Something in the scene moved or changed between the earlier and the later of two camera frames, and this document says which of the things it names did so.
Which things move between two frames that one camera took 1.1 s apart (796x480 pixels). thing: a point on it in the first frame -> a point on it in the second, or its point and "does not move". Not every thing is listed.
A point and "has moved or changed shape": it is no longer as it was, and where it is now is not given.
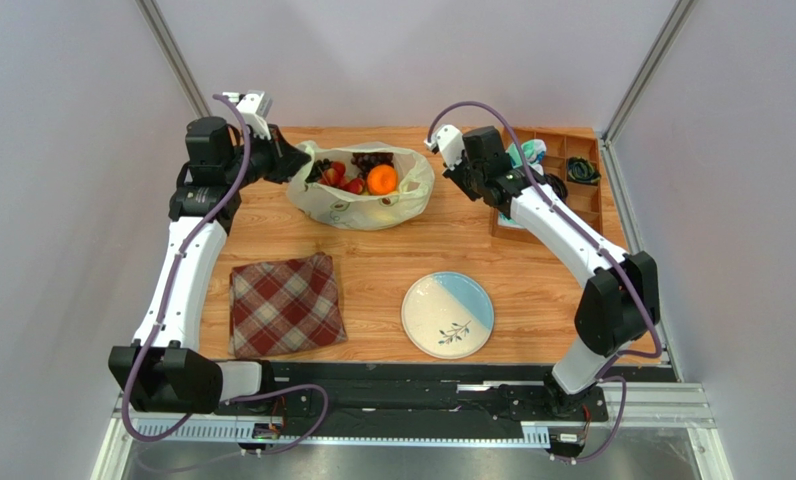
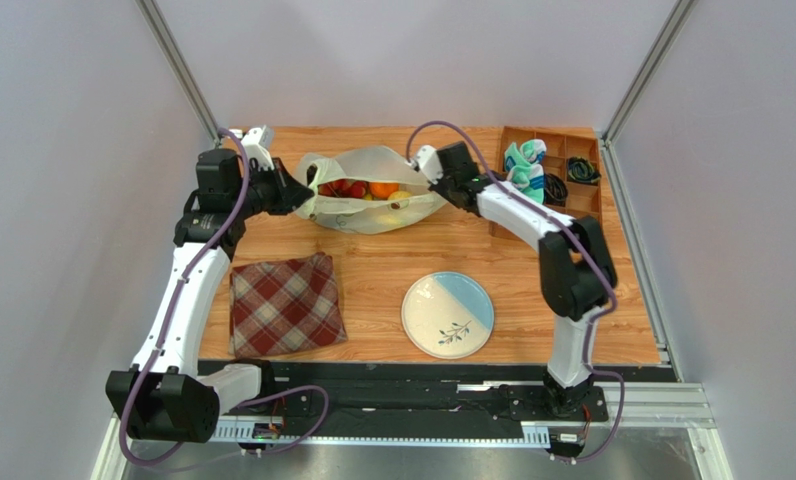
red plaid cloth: (286, 306) does not move
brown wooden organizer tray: (574, 155) does not move
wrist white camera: (450, 143) -> (429, 162)
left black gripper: (285, 159) -> (290, 193)
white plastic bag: (342, 209) has moved or changed shape
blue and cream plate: (447, 315) does not move
